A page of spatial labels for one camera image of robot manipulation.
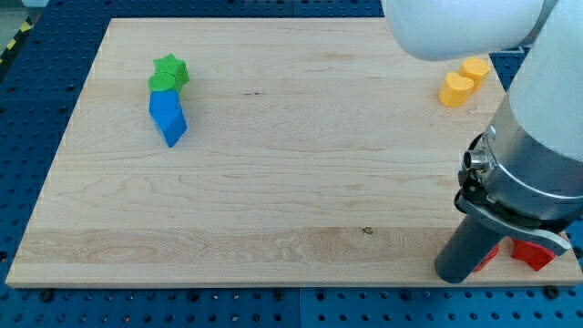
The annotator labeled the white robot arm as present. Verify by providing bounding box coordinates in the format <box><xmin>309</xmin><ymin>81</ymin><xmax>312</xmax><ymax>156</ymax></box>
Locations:
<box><xmin>382</xmin><ymin>0</ymin><xmax>582</xmax><ymax>258</ymax></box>

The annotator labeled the yellow hexagon block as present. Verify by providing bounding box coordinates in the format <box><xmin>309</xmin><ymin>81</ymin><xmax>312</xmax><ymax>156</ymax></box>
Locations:
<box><xmin>459</xmin><ymin>57</ymin><xmax>491</xmax><ymax>93</ymax></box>

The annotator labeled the wooden board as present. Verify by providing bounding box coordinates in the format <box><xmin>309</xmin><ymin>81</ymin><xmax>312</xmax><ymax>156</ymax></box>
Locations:
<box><xmin>5</xmin><ymin>17</ymin><xmax>583</xmax><ymax>290</ymax></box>

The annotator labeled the blue pentagon block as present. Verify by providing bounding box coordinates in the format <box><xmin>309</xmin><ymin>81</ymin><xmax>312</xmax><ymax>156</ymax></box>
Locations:
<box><xmin>150</xmin><ymin>109</ymin><xmax>188</xmax><ymax>148</ymax></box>

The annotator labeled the blue cube block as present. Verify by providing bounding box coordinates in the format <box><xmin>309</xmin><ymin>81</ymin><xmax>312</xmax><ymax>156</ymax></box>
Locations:
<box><xmin>148</xmin><ymin>90</ymin><xmax>182</xmax><ymax>117</ymax></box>

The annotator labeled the green star block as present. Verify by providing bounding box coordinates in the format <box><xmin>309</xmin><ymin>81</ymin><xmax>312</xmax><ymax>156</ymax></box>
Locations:
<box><xmin>153</xmin><ymin>53</ymin><xmax>189</xmax><ymax>90</ymax></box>

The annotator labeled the green cylinder block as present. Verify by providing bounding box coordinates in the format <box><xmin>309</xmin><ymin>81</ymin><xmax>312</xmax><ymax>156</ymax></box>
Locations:
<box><xmin>148</xmin><ymin>72</ymin><xmax>180</xmax><ymax>92</ymax></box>

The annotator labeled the yellow heart block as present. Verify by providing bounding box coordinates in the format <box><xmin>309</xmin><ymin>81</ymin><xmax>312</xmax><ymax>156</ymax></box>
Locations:
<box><xmin>438</xmin><ymin>72</ymin><xmax>475</xmax><ymax>108</ymax></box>

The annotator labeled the grey cylindrical end effector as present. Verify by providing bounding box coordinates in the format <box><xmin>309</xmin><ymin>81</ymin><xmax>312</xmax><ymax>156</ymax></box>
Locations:
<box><xmin>435</xmin><ymin>215</ymin><xmax>503</xmax><ymax>283</ymax></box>

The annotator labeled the red block behind effector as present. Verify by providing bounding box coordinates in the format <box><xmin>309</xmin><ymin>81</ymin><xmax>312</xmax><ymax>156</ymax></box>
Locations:
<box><xmin>473</xmin><ymin>245</ymin><xmax>499</xmax><ymax>272</ymax></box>

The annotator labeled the red block right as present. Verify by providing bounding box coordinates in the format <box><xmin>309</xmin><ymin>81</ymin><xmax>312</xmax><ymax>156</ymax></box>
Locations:
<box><xmin>511</xmin><ymin>239</ymin><xmax>557</xmax><ymax>272</ymax></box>

